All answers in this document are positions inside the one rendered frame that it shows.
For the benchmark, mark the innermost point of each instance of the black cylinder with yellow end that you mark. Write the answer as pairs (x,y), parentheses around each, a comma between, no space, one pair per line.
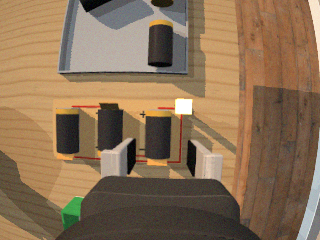
(160,47)
(162,3)
(67,131)
(110,129)
(157,134)
(89,5)

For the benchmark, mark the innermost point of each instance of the green open-top box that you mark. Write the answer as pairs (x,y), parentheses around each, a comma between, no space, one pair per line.
(73,209)

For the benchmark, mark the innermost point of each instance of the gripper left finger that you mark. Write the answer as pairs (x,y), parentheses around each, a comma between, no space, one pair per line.
(119,161)

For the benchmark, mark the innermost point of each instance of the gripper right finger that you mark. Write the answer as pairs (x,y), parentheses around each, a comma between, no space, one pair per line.
(202,163)

